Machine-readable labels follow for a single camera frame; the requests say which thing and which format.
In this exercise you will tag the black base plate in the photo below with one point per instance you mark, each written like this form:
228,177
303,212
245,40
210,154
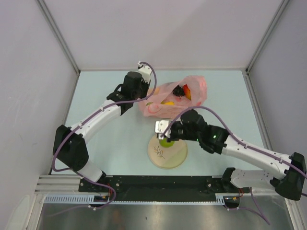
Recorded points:
182,189

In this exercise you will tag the round cream plate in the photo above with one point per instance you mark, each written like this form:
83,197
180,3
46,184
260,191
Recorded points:
167,158

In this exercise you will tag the yellow fake mango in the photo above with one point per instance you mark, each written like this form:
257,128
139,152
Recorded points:
168,103

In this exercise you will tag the green fake pear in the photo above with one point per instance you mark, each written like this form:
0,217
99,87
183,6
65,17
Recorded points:
166,144

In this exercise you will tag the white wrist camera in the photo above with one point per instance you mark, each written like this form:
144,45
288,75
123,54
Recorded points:
161,129
145,71

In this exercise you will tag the pink plastic bag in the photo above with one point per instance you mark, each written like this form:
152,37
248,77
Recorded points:
163,93

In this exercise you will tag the white slotted cable duct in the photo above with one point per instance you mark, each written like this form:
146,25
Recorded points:
100,200

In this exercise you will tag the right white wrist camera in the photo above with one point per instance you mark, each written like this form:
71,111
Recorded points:
161,129

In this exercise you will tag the dark fake grape bunch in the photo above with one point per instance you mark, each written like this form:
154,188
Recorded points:
178,91

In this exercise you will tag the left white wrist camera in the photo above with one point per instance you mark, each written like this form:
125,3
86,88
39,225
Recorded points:
145,71

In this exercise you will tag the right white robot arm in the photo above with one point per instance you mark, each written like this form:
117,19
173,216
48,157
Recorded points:
283,173

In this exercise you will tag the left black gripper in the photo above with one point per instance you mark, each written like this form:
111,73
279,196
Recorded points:
146,86

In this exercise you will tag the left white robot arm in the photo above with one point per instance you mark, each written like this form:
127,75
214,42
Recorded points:
70,144

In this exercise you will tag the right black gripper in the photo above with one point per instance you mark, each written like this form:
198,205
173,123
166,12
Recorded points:
171,137

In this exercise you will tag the red orange fake fruit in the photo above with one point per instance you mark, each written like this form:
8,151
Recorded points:
187,91

